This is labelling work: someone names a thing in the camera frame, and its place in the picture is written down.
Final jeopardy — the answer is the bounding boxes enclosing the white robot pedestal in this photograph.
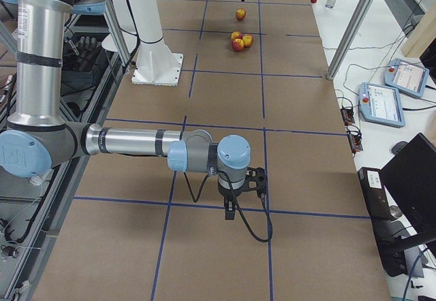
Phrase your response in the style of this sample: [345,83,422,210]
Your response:
[128,0,183,86]

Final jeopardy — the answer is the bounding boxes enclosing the black computer mouse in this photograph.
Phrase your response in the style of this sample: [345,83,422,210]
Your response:
[390,141,408,155]

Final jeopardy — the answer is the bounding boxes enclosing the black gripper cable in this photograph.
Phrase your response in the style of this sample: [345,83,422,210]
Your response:
[183,171,274,243]

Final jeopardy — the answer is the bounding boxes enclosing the aluminium frame post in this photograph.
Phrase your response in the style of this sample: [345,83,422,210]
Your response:
[326,0,373,80]

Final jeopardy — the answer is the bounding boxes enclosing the far blue teach pendant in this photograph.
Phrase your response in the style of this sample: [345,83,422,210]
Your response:
[384,58,429,98]

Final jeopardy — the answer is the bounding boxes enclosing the near blue teach pendant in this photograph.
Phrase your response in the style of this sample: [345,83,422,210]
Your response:
[359,82,405,128]

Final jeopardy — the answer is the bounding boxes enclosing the black desktop box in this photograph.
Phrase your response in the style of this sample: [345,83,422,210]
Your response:
[358,167,424,278]

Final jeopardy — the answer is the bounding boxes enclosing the far orange black adapter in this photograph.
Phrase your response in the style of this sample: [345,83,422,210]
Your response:
[340,97,355,125]

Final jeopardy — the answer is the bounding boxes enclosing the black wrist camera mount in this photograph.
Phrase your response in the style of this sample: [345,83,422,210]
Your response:
[245,167,268,200]

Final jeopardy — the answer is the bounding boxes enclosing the red yellow apple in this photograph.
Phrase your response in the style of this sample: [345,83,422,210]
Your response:
[231,31,243,41]
[231,38,245,52]
[242,34,254,48]
[235,8,247,21]

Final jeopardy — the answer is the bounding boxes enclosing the blue teach pendant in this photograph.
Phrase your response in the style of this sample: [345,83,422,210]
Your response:
[359,82,405,128]
[384,58,429,98]

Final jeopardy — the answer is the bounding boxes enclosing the black computer monitor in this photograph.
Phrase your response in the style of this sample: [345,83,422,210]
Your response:
[381,133,435,233]

